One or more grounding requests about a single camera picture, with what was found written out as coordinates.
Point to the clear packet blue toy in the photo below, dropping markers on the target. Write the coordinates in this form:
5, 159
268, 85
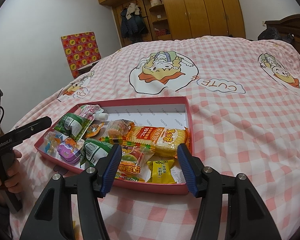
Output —
52, 140

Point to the clear bag colourful candy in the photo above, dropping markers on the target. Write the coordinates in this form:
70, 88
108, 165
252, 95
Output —
116, 132

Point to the orange rice cracker bag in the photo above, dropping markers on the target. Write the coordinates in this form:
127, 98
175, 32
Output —
166, 140

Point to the wooden wardrobe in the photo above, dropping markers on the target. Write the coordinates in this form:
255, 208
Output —
181, 19

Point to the red shallow gift box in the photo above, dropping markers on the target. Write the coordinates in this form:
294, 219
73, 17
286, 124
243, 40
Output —
160, 120

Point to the pink peach jelly pouch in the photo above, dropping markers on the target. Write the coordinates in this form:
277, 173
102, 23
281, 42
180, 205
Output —
93, 112

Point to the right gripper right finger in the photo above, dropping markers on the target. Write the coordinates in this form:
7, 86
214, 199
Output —
247, 216

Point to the dark hanging jacket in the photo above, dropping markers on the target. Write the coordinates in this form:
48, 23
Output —
133, 26

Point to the yellow cake packet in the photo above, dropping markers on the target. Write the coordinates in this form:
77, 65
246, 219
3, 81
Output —
161, 171

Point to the green snack packet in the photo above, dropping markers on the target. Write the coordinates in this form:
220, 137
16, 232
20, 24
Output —
93, 150
73, 125

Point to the orange jelly cup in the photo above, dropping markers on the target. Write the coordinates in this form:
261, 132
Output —
93, 129

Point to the black bag on bed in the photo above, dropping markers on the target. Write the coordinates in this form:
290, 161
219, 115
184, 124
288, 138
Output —
272, 33

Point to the dark wooden headboard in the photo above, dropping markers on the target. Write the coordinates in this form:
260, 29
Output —
288, 26

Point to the red yellow patterned wall cloth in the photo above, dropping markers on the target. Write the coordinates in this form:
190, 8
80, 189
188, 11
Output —
81, 50

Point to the orange yellow gummy packet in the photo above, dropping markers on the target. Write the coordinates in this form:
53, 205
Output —
131, 167

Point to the person left hand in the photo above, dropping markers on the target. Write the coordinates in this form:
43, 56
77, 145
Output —
13, 183

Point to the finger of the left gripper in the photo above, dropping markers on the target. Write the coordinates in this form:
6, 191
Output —
32, 128

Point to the pink checkered bedspread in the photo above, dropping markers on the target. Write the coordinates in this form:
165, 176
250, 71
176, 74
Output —
244, 103

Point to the purple small tin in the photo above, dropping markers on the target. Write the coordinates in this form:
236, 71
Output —
70, 150

